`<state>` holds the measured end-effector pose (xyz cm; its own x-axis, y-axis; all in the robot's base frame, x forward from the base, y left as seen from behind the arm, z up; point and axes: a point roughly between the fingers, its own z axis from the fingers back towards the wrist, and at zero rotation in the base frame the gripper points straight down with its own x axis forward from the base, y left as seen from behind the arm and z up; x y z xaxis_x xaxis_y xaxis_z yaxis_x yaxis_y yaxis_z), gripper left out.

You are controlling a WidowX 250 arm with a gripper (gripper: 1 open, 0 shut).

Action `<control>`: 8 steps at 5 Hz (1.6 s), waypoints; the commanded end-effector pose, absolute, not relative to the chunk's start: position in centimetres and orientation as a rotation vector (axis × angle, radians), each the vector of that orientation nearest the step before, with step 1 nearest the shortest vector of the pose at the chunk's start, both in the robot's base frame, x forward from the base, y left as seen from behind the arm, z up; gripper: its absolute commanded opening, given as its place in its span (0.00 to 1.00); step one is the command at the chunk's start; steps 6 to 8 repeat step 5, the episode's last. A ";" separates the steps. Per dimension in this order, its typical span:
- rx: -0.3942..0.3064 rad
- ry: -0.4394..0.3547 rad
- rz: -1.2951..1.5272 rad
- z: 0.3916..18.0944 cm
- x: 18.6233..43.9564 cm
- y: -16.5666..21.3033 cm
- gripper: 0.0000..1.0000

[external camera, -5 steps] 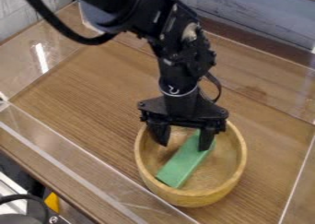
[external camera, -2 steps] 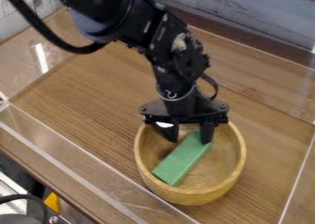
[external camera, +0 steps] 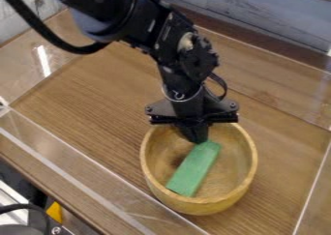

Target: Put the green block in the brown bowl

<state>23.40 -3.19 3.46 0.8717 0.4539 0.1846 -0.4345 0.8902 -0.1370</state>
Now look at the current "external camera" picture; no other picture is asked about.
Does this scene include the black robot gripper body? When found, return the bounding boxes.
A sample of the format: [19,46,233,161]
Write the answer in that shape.
[144,86,238,127]

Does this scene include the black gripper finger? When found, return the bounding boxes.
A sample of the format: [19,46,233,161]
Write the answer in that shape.
[194,123,209,143]
[177,126,197,142]

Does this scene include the brown wooden bowl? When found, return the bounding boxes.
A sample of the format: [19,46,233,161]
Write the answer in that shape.
[140,124,258,216]

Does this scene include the green rectangular block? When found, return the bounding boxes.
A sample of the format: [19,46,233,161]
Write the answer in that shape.
[165,140,221,197]

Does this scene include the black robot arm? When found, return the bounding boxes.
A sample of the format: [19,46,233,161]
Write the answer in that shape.
[5,0,237,144]

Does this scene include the black and yellow equipment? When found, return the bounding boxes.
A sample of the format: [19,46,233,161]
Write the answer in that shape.
[26,192,81,235]

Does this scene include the black cable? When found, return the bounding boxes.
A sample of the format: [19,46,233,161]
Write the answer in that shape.
[0,203,50,235]

